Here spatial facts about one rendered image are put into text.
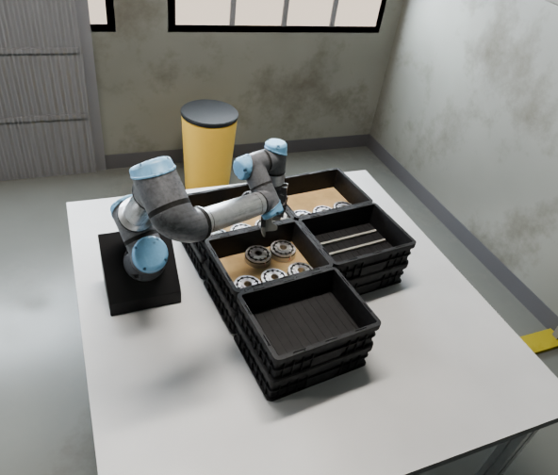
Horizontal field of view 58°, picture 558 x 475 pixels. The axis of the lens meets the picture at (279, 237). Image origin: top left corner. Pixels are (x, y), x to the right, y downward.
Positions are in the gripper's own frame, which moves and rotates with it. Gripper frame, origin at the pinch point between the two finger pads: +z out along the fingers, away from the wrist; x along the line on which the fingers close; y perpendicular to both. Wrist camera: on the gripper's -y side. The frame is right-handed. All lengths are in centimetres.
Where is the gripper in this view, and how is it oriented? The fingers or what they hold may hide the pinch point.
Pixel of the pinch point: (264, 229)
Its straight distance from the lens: 186.1
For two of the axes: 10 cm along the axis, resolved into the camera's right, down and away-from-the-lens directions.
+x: 1.8, -5.5, 8.1
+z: -0.7, 8.2, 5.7
